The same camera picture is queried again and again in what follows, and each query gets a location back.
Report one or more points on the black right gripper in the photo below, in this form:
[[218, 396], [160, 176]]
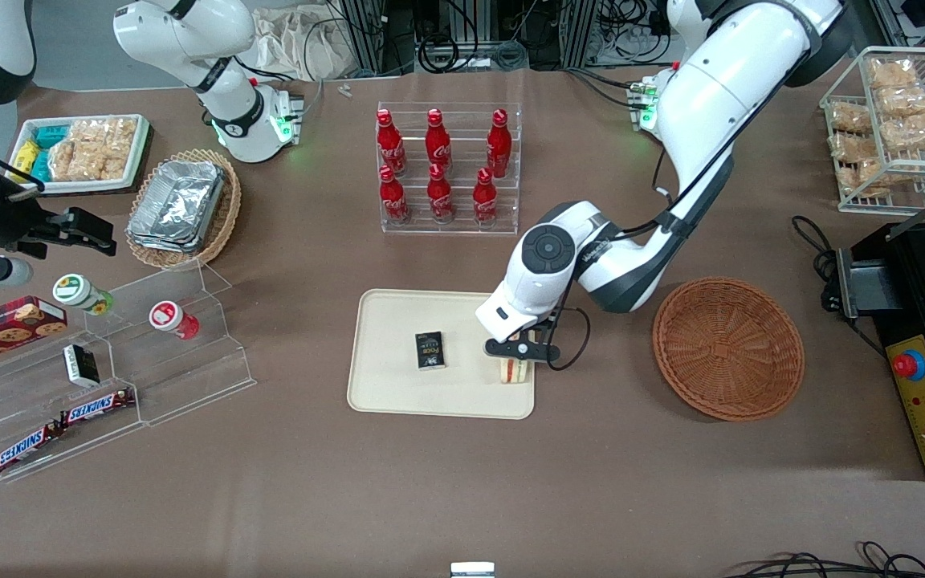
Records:
[[16, 225]]

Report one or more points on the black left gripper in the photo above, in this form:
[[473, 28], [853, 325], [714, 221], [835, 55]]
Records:
[[545, 323]]

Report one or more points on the triangular sandwich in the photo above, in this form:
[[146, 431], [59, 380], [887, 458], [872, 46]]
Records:
[[515, 372]]

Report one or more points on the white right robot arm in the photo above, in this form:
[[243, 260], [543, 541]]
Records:
[[230, 120]]

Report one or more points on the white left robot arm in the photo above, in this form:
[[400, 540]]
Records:
[[719, 104]]

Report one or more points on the white rectangular snack tray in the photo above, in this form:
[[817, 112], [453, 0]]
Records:
[[77, 186]]

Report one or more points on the aluminium foil tray stack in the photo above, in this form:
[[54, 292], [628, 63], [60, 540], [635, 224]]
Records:
[[177, 205]]

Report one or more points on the beige plastic tray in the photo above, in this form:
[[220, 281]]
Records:
[[398, 337]]

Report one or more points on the light oval wicker basket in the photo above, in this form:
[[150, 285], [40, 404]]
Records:
[[226, 217]]

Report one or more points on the brown round wicker basket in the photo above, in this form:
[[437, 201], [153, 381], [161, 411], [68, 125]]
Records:
[[727, 349]]

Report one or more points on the green lidded snack cup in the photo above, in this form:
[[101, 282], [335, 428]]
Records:
[[77, 291]]

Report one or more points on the clear rice cracker pack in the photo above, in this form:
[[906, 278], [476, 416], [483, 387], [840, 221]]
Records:
[[89, 148], [61, 160], [119, 144]]

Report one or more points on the teal snack packet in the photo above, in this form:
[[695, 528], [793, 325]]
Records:
[[39, 164], [50, 136]]

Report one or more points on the yellow snack packet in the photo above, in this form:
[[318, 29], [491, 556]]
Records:
[[26, 156]]

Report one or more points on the small black card box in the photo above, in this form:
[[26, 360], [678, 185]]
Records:
[[430, 351]]

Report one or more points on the red cookie box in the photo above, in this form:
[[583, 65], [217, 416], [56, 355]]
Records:
[[5, 329]]

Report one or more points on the red lidded snack cup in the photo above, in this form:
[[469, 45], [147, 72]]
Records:
[[169, 317]]

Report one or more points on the small black white box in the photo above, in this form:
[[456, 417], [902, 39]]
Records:
[[81, 365]]

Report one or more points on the red cola bottle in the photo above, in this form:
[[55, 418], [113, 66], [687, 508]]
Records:
[[437, 143], [440, 197], [485, 201], [389, 143], [393, 199], [499, 144]]

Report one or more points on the Snickers chocolate bar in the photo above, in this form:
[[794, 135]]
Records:
[[27, 447], [97, 407]]

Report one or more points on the clear acrylic stepped shelf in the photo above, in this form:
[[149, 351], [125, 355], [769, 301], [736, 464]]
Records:
[[189, 377]]

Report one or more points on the clear acrylic bottle rack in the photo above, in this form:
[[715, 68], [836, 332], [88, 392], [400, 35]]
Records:
[[462, 164]]

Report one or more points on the small white device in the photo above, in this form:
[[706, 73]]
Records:
[[472, 571]]

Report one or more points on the beige cloth bag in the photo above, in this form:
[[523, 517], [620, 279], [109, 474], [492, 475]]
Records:
[[302, 44]]

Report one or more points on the clear bagged cracker snack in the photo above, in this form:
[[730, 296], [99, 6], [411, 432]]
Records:
[[872, 175], [852, 147], [849, 118], [906, 100], [892, 74], [912, 132]]

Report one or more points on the black countertop appliance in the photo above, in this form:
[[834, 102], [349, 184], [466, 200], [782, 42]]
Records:
[[904, 281]]

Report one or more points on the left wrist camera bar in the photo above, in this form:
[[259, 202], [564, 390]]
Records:
[[523, 351]]

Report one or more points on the aluminium frame rack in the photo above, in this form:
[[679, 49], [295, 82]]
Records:
[[366, 32]]

